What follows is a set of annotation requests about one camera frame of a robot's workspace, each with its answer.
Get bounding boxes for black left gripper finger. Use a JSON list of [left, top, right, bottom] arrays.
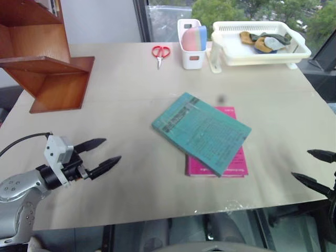
[[87, 155, 122, 181], [73, 138, 107, 154]]

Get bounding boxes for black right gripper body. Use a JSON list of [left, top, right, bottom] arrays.
[[323, 170, 336, 208]]

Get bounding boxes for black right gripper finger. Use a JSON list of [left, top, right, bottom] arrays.
[[291, 172, 329, 197], [307, 149, 336, 165]]

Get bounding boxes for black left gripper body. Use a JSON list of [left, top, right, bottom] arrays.
[[61, 150, 91, 183]]

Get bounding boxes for magenta book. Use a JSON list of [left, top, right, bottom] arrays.
[[185, 106, 249, 177]]

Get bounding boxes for wooden shelf stand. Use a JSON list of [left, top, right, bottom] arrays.
[[0, 0, 96, 114]]

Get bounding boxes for teal book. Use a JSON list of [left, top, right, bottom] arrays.
[[151, 92, 253, 177]]

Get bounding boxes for books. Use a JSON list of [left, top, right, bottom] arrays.
[[48, 0, 63, 18]]

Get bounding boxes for black table leg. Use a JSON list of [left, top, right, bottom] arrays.
[[100, 224, 116, 252]]

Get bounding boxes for dark rounded shape under table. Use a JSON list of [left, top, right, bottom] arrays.
[[139, 211, 275, 252]]

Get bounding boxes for grey and yellow sock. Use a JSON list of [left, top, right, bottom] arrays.
[[253, 36, 286, 55]]

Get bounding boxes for white plastic basket tray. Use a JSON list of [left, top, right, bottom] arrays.
[[206, 20, 312, 74]]

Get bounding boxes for white plastic bin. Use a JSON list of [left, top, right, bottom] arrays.
[[177, 18, 209, 70]]

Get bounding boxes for mustard yellow sock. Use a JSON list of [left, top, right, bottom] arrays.
[[239, 31, 255, 46]]

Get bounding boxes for pink green blue sponge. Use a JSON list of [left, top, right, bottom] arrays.
[[181, 25, 208, 52]]

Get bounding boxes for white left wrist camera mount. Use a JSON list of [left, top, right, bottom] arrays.
[[43, 134, 75, 188]]

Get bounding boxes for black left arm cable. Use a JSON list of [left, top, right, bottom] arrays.
[[0, 132, 53, 158]]

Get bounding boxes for red handled scissors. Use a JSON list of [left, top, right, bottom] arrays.
[[151, 45, 171, 70]]

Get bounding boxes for dark window frame post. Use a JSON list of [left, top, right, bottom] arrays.
[[133, 0, 153, 43]]

